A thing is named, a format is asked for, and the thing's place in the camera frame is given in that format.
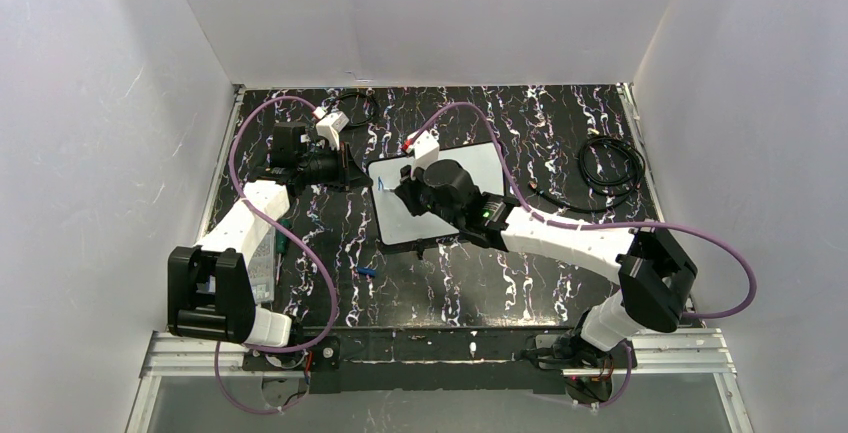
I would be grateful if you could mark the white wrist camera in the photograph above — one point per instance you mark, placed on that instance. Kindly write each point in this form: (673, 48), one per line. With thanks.
(329, 125)
(423, 149)

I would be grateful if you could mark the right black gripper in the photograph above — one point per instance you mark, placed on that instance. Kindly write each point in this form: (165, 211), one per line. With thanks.
(408, 187)

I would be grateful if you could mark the clear plastic parts box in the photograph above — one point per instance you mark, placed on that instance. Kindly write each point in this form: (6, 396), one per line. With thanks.
(261, 270)

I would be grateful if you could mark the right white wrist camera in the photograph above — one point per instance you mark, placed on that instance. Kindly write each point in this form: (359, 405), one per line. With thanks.
(423, 149)

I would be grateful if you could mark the white whiteboard black frame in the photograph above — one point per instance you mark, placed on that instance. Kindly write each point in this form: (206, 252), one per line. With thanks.
(485, 222)

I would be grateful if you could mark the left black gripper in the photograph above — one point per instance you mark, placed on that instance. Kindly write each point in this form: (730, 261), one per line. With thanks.
(341, 166)

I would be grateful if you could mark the blue marker cap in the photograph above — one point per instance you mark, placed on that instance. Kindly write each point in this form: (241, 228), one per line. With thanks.
(367, 272)

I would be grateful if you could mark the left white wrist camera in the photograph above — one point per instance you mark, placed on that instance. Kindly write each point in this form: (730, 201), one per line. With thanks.
(329, 125)

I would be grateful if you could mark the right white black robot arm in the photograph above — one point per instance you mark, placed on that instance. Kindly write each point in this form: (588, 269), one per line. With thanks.
(653, 273)

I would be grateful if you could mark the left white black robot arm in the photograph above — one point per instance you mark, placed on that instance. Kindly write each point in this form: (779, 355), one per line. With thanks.
(209, 291)

